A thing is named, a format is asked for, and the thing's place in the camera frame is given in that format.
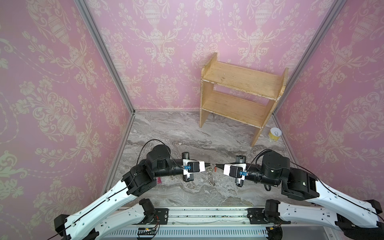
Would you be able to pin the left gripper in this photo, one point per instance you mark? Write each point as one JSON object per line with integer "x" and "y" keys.
{"x": 188, "y": 178}

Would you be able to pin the metal key ring plate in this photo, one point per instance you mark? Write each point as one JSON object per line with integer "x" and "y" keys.
{"x": 209, "y": 171}

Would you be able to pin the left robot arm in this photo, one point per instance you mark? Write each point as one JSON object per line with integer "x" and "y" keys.
{"x": 100, "y": 218}

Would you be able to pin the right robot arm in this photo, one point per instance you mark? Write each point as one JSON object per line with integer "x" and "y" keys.
{"x": 356, "y": 219}

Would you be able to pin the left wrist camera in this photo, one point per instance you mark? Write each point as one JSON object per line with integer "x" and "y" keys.
{"x": 198, "y": 166}

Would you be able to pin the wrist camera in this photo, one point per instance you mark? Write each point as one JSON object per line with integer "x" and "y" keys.
{"x": 198, "y": 166}
{"x": 231, "y": 170}

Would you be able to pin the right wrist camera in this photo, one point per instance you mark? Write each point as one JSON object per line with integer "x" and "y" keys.
{"x": 231, "y": 170}

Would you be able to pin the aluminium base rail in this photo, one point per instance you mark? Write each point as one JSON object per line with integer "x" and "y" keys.
{"x": 217, "y": 223}

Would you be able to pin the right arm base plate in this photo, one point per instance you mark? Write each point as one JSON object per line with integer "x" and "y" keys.
{"x": 257, "y": 216}

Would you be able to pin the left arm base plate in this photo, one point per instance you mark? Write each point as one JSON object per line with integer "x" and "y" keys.
{"x": 158, "y": 216}

